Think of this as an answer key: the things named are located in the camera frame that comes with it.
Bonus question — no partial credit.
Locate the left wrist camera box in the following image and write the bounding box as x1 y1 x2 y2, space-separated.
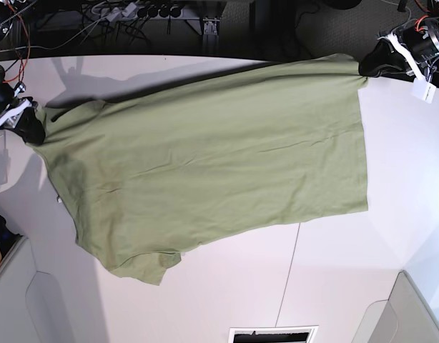
411 78 437 104

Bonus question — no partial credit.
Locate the aluminium table leg post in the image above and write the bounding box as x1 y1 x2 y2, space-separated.
202 19 219 56

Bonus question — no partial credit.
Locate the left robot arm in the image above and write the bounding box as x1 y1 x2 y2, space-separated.
358 1 439 82

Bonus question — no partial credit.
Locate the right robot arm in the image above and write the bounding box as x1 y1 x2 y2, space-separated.
0 1 46 145

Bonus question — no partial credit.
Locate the white power strip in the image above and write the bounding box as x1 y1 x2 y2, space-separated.
90 1 186 22

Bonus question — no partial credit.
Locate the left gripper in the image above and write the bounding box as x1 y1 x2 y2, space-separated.
358 17 439 81

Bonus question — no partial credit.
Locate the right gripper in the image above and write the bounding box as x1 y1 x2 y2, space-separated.
0 81 45 145

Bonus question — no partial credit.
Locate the green t-shirt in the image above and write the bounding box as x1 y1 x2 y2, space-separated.
36 54 368 285

